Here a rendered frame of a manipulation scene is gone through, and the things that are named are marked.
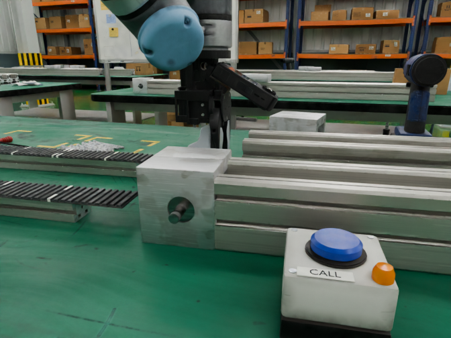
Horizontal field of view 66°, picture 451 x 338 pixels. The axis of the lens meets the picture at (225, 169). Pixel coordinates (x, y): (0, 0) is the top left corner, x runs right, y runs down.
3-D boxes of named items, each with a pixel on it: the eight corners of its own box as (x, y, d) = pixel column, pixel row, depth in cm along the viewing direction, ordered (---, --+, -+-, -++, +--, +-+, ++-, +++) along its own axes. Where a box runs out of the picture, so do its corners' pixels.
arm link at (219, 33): (235, 23, 58) (226, 18, 51) (235, 52, 60) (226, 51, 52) (192, 24, 60) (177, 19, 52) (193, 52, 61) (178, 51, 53)
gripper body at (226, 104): (188, 119, 65) (186, 51, 61) (234, 120, 63) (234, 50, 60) (175, 126, 58) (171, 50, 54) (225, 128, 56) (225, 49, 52)
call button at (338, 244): (309, 269, 27) (311, 247, 26) (309, 244, 31) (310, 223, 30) (364, 276, 26) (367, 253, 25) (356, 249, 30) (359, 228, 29)
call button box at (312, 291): (278, 341, 27) (282, 271, 25) (284, 270, 36) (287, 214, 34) (388, 359, 25) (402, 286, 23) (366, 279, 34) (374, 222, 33)
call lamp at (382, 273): (373, 284, 24) (375, 269, 24) (369, 271, 26) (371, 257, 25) (396, 286, 24) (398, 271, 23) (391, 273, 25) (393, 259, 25)
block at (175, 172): (132, 253, 39) (125, 173, 36) (170, 208, 51) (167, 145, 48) (209, 261, 37) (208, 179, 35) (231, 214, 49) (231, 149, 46)
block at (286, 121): (263, 161, 74) (265, 117, 71) (280, 149, 83) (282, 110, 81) (310, 168, 69) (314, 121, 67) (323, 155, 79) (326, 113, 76)
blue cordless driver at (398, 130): (391, 167, 70) (409, 53, 63) (384, 145, 88) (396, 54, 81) (434, 172, 67) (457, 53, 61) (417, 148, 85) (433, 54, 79)
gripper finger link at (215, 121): (213, 151, 60) (215, 100, 59) (223, 151, 60) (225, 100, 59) (206, 151, 56) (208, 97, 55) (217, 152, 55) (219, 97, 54)
